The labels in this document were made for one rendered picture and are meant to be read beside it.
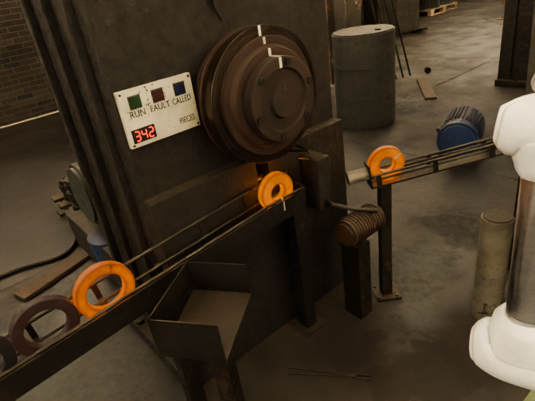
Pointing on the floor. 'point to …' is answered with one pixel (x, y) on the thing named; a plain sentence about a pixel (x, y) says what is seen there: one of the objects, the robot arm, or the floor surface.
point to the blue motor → (461, 129)
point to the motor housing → (357, 257)
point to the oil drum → (365, 75)
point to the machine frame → (185, 143)
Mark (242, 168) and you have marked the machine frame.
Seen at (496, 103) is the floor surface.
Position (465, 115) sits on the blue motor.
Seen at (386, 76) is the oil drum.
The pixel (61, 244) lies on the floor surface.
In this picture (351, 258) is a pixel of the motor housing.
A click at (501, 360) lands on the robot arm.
